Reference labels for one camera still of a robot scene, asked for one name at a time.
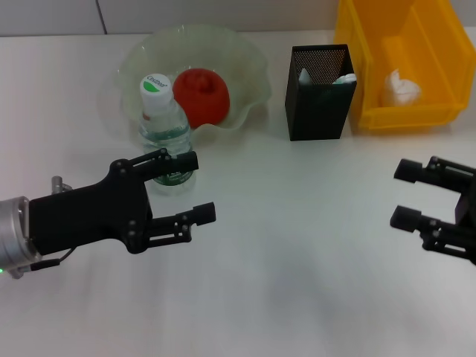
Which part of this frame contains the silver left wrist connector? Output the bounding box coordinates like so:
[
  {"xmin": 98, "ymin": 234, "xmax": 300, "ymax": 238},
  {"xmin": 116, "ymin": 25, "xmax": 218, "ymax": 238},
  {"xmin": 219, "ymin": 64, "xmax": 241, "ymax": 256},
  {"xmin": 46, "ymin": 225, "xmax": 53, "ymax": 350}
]
[{"xmin": 51, "ymin": 175, "xmax": 74, "ymax": 195}]

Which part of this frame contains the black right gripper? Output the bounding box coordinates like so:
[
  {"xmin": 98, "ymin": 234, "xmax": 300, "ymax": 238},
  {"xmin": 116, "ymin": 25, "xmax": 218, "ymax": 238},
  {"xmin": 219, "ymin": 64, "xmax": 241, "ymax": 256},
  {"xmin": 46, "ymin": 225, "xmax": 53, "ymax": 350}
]
[{"xmin": 389, "ymin": 155, "xmax": 476, "ymax": 266}]

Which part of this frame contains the black mesh pen holder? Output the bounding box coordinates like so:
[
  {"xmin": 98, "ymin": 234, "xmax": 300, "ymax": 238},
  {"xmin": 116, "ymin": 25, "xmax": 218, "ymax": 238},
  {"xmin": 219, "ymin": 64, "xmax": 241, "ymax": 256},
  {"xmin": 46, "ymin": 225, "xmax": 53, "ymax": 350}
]
[{"xmin": 284, "ymin": 44, "xmax": 358, "ymax": 143}]

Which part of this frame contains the yellow plastic bin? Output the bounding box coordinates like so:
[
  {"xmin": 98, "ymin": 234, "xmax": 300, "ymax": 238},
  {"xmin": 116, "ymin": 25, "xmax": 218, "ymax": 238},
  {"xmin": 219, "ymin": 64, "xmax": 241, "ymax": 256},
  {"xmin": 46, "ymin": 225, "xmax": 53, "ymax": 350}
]
[{"xmin": 333, "ymin": 0, "xmax": 469, "ymax": 131}]

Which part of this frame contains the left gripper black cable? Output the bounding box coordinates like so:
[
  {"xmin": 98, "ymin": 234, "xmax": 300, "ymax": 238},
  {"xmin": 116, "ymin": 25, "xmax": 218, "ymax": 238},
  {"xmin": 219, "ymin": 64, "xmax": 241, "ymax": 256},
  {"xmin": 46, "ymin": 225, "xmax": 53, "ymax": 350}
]
[{"xmin": 28, "ymin": 246, "xmax": 76, "ymax": 271}]

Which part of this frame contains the red apple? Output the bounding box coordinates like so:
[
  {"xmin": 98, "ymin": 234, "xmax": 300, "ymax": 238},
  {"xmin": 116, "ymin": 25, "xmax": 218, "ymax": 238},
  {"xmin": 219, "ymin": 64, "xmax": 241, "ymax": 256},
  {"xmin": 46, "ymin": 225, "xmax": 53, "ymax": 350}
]
[{"xmin": 173, "ymin": 68, "xmax": 231, "ymax": 129}]

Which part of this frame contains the white paper ball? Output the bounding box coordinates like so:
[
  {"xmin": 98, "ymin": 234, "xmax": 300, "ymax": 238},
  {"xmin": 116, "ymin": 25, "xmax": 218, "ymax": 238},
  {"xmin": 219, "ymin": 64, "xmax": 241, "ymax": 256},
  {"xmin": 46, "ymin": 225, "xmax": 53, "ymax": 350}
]
[{"xmin": 379, "ymin": 68, "xmax": 424, "ymax": 108}]

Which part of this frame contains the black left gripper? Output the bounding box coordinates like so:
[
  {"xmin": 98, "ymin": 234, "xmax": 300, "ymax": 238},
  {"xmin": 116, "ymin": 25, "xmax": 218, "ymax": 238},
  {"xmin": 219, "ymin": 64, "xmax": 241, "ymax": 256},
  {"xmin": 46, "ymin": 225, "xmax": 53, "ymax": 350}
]
[{"xmin": 28, "ymin": 148, "xmax": 218, "ymax": 256}]

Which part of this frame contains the clear green-label water bottle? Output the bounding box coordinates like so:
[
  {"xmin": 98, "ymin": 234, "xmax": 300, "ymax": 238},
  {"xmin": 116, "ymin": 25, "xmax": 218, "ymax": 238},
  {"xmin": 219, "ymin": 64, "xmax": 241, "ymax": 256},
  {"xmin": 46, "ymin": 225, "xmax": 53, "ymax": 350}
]
[{"xmin": 138, "ymin": 73, "xmax": 198, "ymax": 199}]

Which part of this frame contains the green glass fruit plate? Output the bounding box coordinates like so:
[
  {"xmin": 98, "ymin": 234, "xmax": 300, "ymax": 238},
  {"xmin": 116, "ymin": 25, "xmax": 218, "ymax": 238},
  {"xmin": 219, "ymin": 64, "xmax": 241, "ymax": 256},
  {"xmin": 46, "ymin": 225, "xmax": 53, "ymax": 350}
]
[{"xmin": 113, "ymin": 24, "xmax": 274, "ymax": 139}]

